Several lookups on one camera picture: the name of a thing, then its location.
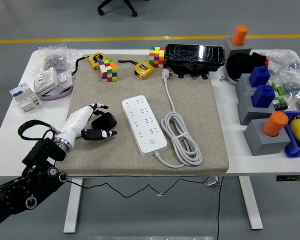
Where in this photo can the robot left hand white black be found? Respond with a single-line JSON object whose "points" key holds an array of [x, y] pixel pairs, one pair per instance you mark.
{"points": [[75, 120]]}

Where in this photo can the black plug adapter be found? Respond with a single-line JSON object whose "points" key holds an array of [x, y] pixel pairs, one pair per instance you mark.
{"points": [[106, 121]]}

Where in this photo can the white power strip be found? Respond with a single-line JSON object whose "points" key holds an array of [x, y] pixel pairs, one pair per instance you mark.
{"points": [[145, 125]]}

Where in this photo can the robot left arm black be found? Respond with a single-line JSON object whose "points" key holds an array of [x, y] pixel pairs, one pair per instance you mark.
{"points": [[37, 160]]}

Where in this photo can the white blue circuit breaker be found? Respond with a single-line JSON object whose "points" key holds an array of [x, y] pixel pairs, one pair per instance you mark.
{"points": [[22, 97]]}

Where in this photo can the cube puzzle with white face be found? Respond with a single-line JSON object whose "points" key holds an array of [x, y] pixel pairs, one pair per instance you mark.
{"points": [[108, 71]]}

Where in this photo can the clear bag of metal nuts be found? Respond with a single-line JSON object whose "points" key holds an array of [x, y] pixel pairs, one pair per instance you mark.
{"points": [[53, 60]]}

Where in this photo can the yellow tape measure black label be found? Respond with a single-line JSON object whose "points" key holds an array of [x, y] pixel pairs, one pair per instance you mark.
{"points": [[96, 58]]}

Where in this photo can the yellow tape measure black clip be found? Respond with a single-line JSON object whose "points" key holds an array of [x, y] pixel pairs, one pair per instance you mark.
{"points": [[143, 70]]}

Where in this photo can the white table leg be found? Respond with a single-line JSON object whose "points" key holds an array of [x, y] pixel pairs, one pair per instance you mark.
{"points": [[72, 207], [251, 205]]}

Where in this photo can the tall multicolour cube puzzle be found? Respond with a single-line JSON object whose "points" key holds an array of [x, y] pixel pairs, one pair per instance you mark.
{"points": [[157, 57]]}

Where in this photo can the black office chair base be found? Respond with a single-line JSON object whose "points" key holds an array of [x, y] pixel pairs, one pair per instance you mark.
{"points": [[130, 7]]}

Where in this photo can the grey-brown mat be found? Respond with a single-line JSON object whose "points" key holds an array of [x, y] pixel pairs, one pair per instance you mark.
{"points": [[202, 100]]}

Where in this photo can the glossy black box device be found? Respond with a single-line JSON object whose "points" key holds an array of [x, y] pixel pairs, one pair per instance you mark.
{"points": [[190, 53]]}

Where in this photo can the small metal clip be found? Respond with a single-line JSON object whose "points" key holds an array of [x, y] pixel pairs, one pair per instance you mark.
{"points": [[223, 78]]}

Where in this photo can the white blue round case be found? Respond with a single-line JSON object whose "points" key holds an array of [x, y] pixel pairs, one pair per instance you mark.
{"points": [[231, 78]]}

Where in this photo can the grey block with hole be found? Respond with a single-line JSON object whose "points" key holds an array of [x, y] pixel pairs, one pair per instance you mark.
{"points": [[228, 46], [260, 145]]}

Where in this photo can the grey block base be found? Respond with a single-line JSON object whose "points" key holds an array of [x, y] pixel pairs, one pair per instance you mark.
{"points": [[247, 110], [242, 85]]}

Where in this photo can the black cloth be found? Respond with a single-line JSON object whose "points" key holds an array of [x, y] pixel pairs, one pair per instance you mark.
{"points": [[240, 65]]}

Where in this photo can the orange cylinder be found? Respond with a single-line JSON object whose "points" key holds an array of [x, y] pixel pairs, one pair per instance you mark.
{"points": [[240, 35], [275, 123]]}

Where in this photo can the blue block with knob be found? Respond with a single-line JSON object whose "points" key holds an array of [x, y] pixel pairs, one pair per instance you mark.
{"points": [[263, 96], [259, 76]]}

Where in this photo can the green plastic pieces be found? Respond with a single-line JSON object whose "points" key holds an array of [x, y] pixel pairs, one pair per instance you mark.
{"points": [[278, 88]]}

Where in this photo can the small black terminal block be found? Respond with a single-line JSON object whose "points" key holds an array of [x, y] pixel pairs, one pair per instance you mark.
{"points": [[281, 106]]}

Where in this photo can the clear bag of small parts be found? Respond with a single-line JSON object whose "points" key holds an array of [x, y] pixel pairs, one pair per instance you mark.
{"points": [[285, 60]]}

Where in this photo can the blue plastic bin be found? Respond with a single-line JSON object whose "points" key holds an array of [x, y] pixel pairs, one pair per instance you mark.
{"points": [[293, 150]]}

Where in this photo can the clear bag of blue parts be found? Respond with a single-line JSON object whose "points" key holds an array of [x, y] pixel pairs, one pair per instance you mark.
{"points": [[293, 86]]}

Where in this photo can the black table control panel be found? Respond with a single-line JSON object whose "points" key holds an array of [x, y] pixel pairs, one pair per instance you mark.
{"points": [[292, 178]]}

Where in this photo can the white wall switch panel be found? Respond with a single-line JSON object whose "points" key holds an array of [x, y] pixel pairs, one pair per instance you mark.
{"points": [[65, 78]]}

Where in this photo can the white wall socket panel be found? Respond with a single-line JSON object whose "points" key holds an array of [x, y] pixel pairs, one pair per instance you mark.
{"points": [[46, 81]]}

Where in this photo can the metal bracket under table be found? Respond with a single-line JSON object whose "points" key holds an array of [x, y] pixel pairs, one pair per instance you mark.
{"points": [[212, 181]]}

